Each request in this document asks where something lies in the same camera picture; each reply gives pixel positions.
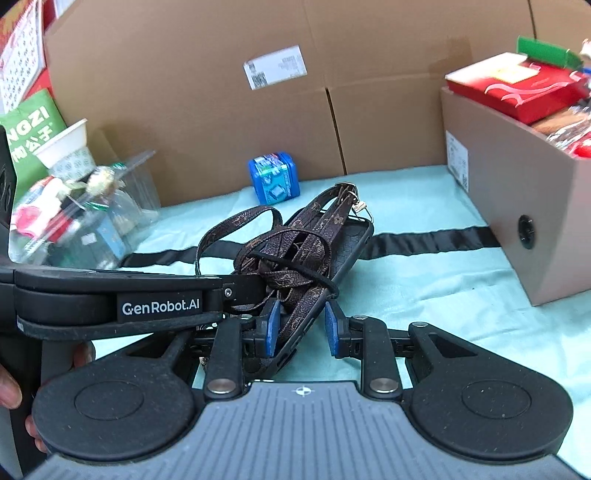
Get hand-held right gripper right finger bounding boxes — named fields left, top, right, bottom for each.
left=324, top=300, right=467, bottom=400

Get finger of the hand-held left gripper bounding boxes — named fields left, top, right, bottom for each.
left=222, top=272, right=278, bottom=315

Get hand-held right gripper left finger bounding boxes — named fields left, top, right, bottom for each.
left=129, top=299, right=281, bottom=400

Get black phone case brown lanyard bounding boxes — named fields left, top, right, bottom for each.
left=196, top=183, right=375, bottom=377

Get person's left hand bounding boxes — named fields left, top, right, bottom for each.
left=0, top=340, right=96, bottom=455

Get blue packet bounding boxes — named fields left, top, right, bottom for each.
left=92, top=216, right=127, bottom=259

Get red packet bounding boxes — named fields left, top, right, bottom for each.
left=14, top=205, right=65, bottom=241

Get teal cloth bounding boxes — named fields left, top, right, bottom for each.
left=85, top=164, right=591, bottom=472

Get small blue gum box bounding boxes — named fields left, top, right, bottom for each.
left=248, top=152, right=301, bottom=205

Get clear plastic container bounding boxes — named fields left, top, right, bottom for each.
left=8, top=148, right=162, bottom=271

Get foil wrapped candy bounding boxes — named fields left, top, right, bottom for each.
left=85, top=166, right=116, bottom=195

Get black tape strip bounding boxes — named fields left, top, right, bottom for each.
left=119, top=225, right=502, bottom=268

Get white paper cup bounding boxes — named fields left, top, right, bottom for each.
left=35, top=119, right=88, bottom=169

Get green snack package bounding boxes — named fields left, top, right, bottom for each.
left=0, top=89, right=66, bottom=178

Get large brown cardboard box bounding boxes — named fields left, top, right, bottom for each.
left=44, top=0, right=541, bottom=206

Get tan shoe box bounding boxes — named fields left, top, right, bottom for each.
left=440, top=87, right=591, bottom=306

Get white shipping label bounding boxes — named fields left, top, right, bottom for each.
left=243, top=45, right=308, bottom=90

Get red gift box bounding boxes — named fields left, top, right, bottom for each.
left=445, top=52, right=589, bottom=124

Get packaged snack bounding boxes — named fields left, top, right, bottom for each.
left=531, top=105, right=591, bottom=160

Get small green box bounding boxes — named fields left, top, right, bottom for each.
left=516, top=35, right=583, bottom=71

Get plain brown cardboard box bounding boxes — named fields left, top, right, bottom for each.
left=529, top=0, right=591, bottom=51

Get red wall calendar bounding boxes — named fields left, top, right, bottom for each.
left=0, top=0, right=47, bottom=114

